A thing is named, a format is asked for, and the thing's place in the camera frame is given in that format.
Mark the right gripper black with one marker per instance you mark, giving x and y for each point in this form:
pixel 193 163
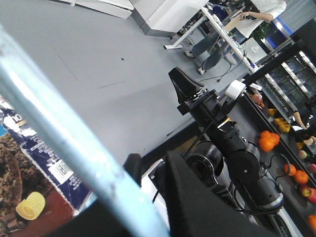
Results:
pixel 207 107

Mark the white office desk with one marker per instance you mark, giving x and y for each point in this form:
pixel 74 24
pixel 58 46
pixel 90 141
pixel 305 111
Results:
pixel 223 32

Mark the wooden black-framed produce stand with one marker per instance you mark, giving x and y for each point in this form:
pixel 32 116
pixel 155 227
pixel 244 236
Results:
pixel 277 153

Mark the black robot base head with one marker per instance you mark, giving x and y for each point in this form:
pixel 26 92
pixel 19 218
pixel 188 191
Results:
pixel 206 162

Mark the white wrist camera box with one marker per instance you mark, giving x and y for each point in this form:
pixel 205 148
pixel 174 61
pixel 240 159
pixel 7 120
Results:
pixel 235 89

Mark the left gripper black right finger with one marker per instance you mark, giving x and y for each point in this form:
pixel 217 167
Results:
pixel 195 211

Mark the pile of oranges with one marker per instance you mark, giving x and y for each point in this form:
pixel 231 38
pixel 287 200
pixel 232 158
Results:
pixel 268 140

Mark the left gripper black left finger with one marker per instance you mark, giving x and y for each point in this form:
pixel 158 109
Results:
pixel 133 166

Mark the seated person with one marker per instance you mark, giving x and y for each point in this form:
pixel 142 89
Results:
pixel 265 11

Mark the light blue plastic basket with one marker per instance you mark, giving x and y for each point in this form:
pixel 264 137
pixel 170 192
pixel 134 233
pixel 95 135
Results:
pixel 36 99

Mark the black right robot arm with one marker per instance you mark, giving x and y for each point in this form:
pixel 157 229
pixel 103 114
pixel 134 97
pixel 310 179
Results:
pixel 243 162

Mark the Chocofello cookie box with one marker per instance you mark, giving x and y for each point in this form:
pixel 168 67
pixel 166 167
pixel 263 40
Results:
pixel 38 192

